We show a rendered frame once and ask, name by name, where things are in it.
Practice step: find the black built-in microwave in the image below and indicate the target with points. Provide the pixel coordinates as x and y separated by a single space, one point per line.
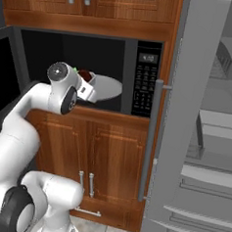
146 81

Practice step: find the grey fridge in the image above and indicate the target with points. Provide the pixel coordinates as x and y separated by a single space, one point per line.
199 127

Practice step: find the grey microwave turntable plate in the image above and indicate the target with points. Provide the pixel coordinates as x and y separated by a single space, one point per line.
108 88

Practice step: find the wooden drawer front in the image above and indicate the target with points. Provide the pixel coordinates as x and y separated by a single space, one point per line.
120 216

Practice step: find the grey microwave door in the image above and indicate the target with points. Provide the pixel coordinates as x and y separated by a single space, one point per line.
6 71

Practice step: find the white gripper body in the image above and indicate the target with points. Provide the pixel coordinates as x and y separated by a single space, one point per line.
93 88

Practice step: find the tupperware with steak meal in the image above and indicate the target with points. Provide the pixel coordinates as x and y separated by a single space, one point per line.
86 75

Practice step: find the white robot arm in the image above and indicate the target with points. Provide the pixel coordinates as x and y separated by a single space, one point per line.
14 140

